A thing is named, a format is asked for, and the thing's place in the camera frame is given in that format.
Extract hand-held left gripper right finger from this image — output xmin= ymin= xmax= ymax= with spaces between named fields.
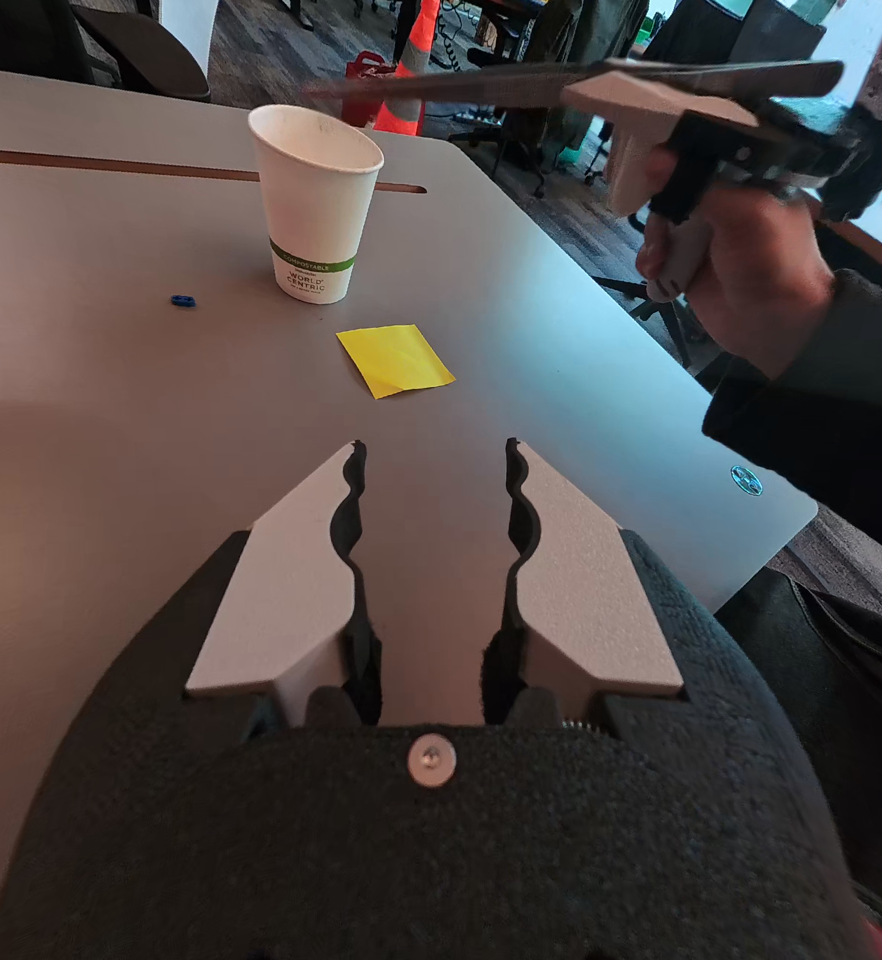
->
xmin=480 ymin=437 xmax=685 ymax=727

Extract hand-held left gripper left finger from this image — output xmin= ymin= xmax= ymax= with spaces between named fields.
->
xmin=184 ymin=439 xmax=383 ymax=727

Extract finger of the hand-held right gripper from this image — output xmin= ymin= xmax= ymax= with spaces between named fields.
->
xmin=591 ymin=58 xmax=848 ymax=96
xmin=559 ymin=69 xmax=760 ymax=220

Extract metal tweezers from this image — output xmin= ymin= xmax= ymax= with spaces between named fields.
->
xmin=302 ymin=60 xmax=614 ymax=102

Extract yellow sticky note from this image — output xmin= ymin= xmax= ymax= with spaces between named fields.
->
xmin=336 ymin=324 xmax=457 ymax=400

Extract white paper cup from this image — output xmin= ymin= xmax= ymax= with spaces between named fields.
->
xmin=248 ymin=104 xmax=385 ymax=305

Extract person's right forearm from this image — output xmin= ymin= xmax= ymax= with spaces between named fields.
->
xmin=702 ymin=268 xmax=882 ymax=571

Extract wooden desk with black legs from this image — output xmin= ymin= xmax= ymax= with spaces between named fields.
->
xmin=808 ymin=187 xmax=882 ymax=301

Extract grey desk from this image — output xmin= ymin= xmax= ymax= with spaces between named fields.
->
xmin=0 ymin=63 xmax=819 ymax=931

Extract person's right hand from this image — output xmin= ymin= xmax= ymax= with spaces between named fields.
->
xmin=634 ymin=146 xmax=837 ymax=380

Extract dark green jacket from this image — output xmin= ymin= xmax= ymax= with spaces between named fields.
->
xmin=519 ymin=0 xmax=650 ymax=170

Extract orange traffic cone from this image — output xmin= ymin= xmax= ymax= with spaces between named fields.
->
xmin=375 ymin=0 xmax=442 ymax=138

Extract person's dark jacket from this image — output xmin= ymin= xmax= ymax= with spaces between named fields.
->
xmin=714 ymin=510 xmax=882 ymax=924

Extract red bag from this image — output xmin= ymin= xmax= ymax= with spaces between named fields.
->
xmin=341 ymin=50 xmax=398 ymax=129

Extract white paper sheet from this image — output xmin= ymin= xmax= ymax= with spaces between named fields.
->
xmin=158 ymin=0 xmax=220 ymax=80

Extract black mesh office chair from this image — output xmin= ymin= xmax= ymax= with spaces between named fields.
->
xmin=0 ymin=0 xmax=211 ymax=104

